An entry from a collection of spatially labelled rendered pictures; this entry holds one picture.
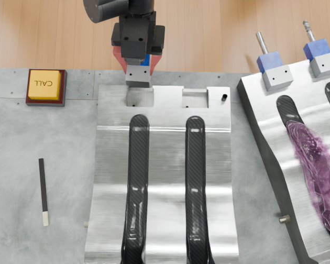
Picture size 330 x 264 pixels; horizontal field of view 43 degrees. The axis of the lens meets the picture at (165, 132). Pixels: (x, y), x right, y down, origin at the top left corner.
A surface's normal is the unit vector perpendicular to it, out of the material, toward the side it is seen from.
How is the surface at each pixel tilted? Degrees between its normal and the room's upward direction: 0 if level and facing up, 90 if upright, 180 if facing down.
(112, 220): 28
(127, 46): 60
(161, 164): 3
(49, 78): 0
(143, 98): 0
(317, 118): 23
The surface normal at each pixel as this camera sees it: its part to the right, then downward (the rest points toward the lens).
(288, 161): -0.05, -0.48
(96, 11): -0.80, 0.40
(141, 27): 0.05, -0.69
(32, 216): 0.02, -0.25
